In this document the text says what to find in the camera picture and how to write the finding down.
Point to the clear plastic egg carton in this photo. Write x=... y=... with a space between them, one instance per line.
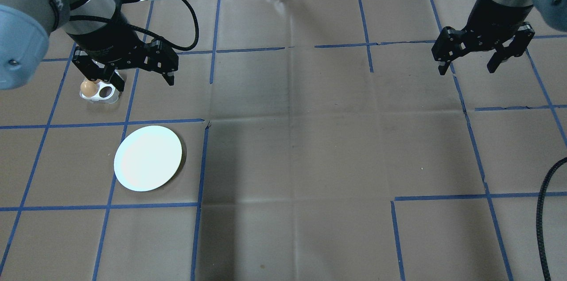
x=95 y=96

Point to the white round plate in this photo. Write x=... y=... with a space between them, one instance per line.
x=148 y=159

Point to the brown egg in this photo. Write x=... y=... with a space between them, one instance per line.
x=88 y=88

